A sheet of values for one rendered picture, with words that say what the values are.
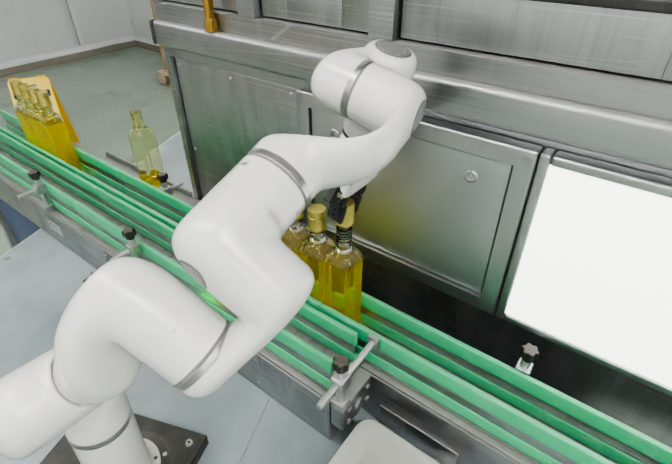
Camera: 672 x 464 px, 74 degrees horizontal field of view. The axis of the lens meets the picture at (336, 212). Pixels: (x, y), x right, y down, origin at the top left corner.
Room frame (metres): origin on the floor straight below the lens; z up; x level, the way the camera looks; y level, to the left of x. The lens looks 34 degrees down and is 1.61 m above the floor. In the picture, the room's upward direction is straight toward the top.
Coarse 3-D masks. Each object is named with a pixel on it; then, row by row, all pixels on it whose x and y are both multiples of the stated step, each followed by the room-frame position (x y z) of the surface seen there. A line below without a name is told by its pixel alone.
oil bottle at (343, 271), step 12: (336, 252) 0.64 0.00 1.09; (348, 252) 0.64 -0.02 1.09; (360, 252) 0.66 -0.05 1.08; (336, 264) 0.63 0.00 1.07; (348, 264) 0.62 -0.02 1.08; (360, 264) 0.65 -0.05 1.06; (336, 276) 0.63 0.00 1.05; (348, 276) 0.62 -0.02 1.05; (360, 276) 0.65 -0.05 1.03; (336, 288) 0.63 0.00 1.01; (348, 288) 0.62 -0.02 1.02; (360, 288) 0.65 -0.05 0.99; (336, 300) 0.63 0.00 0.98; (348, 300) 0.62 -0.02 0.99; (360, 300) 0.65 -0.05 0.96; (348, 312) 0.62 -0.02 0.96
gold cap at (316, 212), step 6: (312, 204) 0.69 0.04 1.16; (318, 204) 0.69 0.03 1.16; (312, 210) 0.68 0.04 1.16; (318, 210) 0.68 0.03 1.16; (324, 210) 0.68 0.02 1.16; (312, 216) 0.67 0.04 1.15; (318, 216) 0.67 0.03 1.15; (324, 216) 0.67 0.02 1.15; (312, 222) 0.67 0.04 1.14; (318, 222) 0.67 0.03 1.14; (324, 222) 0.67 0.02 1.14; (312, 228) 0.67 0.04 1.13; (318, 228) 0.67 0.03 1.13; (324, 228) 0.67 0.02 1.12
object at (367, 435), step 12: (372, 420) 0.47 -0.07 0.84; (360, 432) 0.45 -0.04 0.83; (372, 432) 0.45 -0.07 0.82; (384, 432) 0.44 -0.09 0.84; (348, 444) 0.42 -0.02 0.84; (360, 444) 0.44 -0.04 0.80; (372, 444) 0.45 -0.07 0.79; (384, 444) 0.44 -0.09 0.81; (396, 444) 0.43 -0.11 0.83; (408, 444) 0.42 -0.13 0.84; (336, 456) 0.40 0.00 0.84; (348, 456) 0.41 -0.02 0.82; (360, 456) 0.44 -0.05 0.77; (372, 456) 0.44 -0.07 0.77; (384, 456) 0.43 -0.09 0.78; (396, 456) 0.42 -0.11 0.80; (408, 456) 0.41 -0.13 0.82; (420, 456) 0.40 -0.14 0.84
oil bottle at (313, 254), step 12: (324, 240) 0.68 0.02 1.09; (300, 252) 0.67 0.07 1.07; (312, 252) 0.66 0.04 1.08; (324, 252) 0.66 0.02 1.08; (312, 264) 0.66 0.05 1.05; (324, 264) 0.65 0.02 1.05; (324, 276) 0.65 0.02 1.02; (312, 288) 0.66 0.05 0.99; (324, 288) 0.65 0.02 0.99; (324, 300) 0.65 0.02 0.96
